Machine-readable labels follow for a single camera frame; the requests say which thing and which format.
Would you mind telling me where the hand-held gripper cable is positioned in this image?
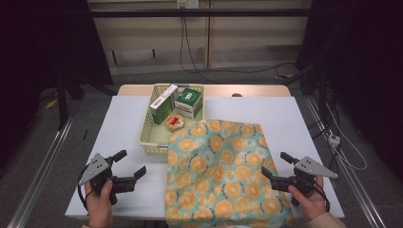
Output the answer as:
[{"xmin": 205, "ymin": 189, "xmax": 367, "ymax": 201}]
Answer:
[
  {"xmin": 77, "ymin": 167, "xmax": 96, "ymax": 212},
  {"xmin": 313, "ymin": 183, "xmax": 331, "ymax": 213}
]

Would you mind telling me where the green and white cube box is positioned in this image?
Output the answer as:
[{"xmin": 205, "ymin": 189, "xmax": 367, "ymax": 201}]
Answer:
[{"xmin": 174, "ymin": 87, "xmax": 204, "ymax": 121}]

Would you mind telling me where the right hand-held gripper cable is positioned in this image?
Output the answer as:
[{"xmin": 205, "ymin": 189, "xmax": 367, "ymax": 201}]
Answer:
[{"xmin": 313, "ymin": 183, "xmax": 331, "ymax": 213}]

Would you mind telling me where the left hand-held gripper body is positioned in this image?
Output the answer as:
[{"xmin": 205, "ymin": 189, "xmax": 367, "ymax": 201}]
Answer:
[{"xmin": 78, "ymin": 153, "xmax": 137, "ymax": 205}]

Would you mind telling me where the metal floor rail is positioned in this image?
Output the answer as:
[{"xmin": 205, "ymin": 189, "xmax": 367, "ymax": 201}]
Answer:
[
  {"xmin": 6, "ymin": 115, "xmax": 79, "ymax": 228},
  {"xmin": 303, "ymin": 94, "xmax": 388, "ymax": 228}
]

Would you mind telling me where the person's right hand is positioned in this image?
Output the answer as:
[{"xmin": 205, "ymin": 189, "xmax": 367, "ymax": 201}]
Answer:
[{"xmin": 287, "ymin": 176, "xmax": 327, "ymax": 222}]

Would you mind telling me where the left hand-held gripper cable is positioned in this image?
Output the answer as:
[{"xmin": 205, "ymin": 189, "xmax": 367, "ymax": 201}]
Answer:
[{"xmin": 77, "ymin": 167, "xmax": 96, "ymax": 212}]

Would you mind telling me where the person's left hand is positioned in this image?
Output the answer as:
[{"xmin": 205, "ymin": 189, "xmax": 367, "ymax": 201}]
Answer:
[{"xmin": 85, "ymin": 180, "xmax": 114, "ymax": 220}]

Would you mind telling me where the white wall socket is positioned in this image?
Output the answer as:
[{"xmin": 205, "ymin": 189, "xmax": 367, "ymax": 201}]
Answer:
[{"xmin": 176, "ymin": 0, "xmax": 200, "ymax": 10}]

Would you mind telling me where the tall green and white box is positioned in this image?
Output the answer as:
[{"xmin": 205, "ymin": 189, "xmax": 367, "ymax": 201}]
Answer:
[{"xmin": 149, "ymin": 84, "xmax": 180, "ymax": 125}]

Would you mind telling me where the black metal stand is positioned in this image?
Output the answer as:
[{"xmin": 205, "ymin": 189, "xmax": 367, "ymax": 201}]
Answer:
[{"xmin": 55, "ymin": 72, "xmax": 117, "ymax": 131}]

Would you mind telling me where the black wall cable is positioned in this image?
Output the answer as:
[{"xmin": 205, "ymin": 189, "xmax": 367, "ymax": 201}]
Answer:
[
  {"xmin": 183, "ymin": 17, "xmax": 297, "ymax": 74},
  {"xmin": 179, "ymin": 17, "xmax": 222, "ymax": 85}
]

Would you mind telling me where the white power strip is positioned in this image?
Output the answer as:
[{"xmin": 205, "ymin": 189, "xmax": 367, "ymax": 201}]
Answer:
[{"xmin": 327, "ymin": 133, "xmax": 341, "ymax": 147}]

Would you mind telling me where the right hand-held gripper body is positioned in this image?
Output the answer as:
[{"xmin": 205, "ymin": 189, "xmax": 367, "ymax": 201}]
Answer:
[{"xmin": 270, "ymin": 155, "xmax": 339, "ymax": 207}]

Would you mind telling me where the black horizontal bar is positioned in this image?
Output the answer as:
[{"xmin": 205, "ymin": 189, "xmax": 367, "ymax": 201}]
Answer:
[{"xmin": 89, "ymin": 8, "xmax": 313, "ymax": 18}]

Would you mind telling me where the pale yellow plastic basket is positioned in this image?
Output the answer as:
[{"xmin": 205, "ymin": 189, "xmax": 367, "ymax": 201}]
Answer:
[{"xmin": 138, "ymin": 83, "xmax": 206, "ymax": 157}]

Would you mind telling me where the white table mat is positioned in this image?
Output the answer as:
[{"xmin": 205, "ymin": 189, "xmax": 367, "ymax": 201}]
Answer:
[{"xmin": 65, "ymin": 94, "xmax": 346, "ymax": 221}]

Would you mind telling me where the round tin with red label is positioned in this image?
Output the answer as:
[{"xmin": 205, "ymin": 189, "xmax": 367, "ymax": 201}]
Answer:
[{"xmin": 165, "ymin": 113, "xmax": 185, "ymax": 133}]

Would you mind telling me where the orange print cloth bag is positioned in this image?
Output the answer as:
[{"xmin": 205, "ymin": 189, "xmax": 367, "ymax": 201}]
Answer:
[{"xmin": 164, "ymin": 118, "xmax": 296, "ymax": 228}]

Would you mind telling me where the white floor cable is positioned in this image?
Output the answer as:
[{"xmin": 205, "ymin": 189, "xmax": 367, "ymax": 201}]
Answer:
[{"xmin": 326, "ymin": 103, "xmax": 369, "ymax": 172}]

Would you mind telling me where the black curtain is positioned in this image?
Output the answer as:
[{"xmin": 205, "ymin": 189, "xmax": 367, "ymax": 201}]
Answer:
[
  {"xmin": 296, "ymin": 0, "xmax": 403, "ymax": 181},
  {"xmin": 0, "ymin": 0, "xmax": 113, "ymax": 160}
]

